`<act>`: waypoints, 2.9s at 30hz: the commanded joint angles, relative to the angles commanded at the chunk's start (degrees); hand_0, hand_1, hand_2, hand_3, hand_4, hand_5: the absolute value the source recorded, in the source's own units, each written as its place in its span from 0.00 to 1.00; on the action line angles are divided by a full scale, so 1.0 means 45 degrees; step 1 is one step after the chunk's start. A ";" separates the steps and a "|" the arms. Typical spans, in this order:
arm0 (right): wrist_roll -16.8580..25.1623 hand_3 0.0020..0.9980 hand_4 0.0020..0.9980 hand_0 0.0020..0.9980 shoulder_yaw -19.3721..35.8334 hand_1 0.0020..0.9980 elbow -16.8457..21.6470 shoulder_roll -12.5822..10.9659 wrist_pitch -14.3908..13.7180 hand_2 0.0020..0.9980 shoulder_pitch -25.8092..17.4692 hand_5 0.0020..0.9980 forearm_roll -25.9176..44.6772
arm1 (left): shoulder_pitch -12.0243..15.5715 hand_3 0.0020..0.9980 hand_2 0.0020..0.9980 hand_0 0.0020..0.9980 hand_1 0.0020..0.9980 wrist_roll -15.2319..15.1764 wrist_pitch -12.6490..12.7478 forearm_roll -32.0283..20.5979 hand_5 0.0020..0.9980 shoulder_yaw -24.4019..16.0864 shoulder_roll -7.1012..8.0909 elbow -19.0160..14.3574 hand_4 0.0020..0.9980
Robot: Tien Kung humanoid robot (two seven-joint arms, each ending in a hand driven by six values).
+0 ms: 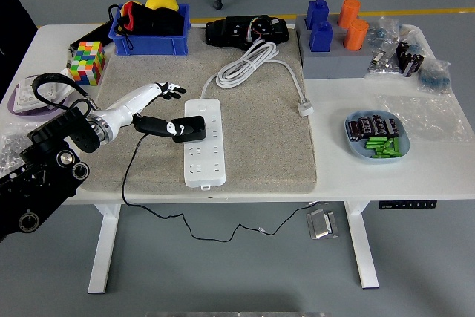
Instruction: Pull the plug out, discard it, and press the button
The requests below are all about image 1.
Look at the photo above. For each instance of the black electronic device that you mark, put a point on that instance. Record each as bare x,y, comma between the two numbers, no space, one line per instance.
226,33

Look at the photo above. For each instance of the bag of black capacitors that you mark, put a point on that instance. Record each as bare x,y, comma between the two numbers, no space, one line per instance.
408,61

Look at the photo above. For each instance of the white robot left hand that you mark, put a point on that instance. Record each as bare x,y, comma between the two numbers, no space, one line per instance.
122,107

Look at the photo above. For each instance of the black plug adapter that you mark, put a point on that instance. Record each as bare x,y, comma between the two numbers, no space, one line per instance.
196,130

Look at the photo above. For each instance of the white three-pin plug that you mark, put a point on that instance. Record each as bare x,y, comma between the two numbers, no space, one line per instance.
305,108

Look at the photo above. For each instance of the white wall socket panel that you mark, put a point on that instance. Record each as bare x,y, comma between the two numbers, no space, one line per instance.
24,94

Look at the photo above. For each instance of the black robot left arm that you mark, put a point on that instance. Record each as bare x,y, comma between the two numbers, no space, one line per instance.
33,179

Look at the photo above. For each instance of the small clear plastic bag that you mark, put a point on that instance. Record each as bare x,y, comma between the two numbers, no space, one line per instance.
412,36

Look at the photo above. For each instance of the black fabric bag red trim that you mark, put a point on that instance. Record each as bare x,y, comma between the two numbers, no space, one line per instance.
159,22

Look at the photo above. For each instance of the grey block holder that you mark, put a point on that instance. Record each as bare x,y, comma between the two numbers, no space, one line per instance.
334,64

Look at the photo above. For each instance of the orange cylinder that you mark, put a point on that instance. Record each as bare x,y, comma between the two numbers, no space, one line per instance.
349,12
355,35

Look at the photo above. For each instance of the blue plastic bottle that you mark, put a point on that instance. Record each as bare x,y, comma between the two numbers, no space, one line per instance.
317,12
321,36

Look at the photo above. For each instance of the white switch panel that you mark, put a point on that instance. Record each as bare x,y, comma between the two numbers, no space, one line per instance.
65,88

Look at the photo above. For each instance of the long black box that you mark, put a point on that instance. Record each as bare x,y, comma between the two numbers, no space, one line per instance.
92,33

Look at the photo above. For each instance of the clear bag of metal parts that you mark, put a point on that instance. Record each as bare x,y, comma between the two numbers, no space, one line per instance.
382,66

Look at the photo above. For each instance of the large empty clear bag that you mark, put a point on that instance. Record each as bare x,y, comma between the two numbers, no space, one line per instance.
426,116

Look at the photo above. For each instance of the blue plastic bin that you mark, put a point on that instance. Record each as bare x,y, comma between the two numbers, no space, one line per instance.
148,46

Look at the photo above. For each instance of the clear bag of blue parts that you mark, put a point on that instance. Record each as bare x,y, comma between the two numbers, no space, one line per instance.
434,77

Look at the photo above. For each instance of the clear bag of resistors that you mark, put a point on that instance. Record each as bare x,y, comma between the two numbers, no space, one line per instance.
382,35

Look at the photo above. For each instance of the silver foot pedal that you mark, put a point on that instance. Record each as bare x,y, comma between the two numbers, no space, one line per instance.
320,224

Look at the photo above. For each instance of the grey-brown mat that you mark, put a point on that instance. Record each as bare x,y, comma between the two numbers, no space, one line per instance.
259,146

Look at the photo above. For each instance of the colourful puzzle cube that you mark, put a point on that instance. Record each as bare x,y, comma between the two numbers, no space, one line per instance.
87,64

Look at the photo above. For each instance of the black desk control panel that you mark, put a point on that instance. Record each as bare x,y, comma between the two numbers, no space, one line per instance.
408,205

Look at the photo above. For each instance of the white power strip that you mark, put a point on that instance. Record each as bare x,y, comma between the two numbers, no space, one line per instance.
211,168

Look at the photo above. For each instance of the white table leg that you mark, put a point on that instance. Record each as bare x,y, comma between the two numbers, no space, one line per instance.
105,242
361,246

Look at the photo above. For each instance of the yellow ball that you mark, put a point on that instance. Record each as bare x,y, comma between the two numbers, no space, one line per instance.
161,0

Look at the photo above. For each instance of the light blue dish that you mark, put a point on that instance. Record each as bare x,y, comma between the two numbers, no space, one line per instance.
356,150

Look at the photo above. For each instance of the clear bag of screws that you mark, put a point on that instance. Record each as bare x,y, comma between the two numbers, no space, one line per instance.
11,150

